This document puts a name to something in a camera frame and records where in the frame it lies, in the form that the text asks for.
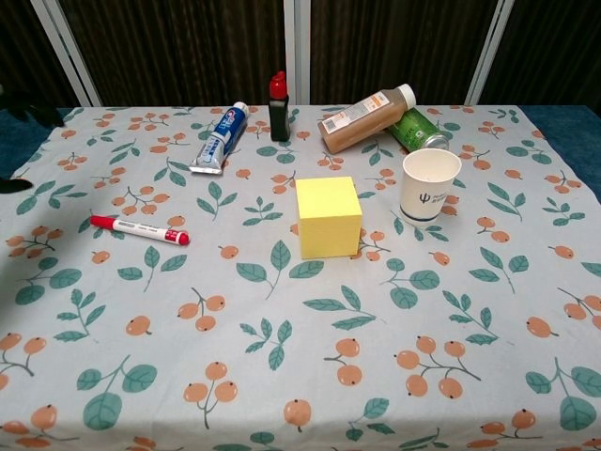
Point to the white marker pen red caps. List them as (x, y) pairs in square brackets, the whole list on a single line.
[(141, 229)]

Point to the floral leaf fruit tablecloth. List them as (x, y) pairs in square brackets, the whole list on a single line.
[(300, 305)]

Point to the yellow cube block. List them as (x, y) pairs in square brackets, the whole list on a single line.
[(328, 221)]

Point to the blue white toothpaste tube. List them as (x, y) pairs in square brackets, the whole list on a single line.
[(220, 138)]

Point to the green drink can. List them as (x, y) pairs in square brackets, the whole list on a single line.
[(415, 129)]

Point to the white paper cup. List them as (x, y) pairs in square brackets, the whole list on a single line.
[(425, 197)]

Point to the brown juice bottle white cap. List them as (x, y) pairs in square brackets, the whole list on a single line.
[(361, 119)]

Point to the dark curtain partition panel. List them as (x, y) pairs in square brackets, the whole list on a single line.
[(23, 47), (399, 42), (554, 47), (188, 47)]

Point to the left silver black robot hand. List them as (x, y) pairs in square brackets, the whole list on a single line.
[(28, 105)]

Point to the black ink bottle red cap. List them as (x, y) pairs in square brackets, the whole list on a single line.
[(280, 117)]

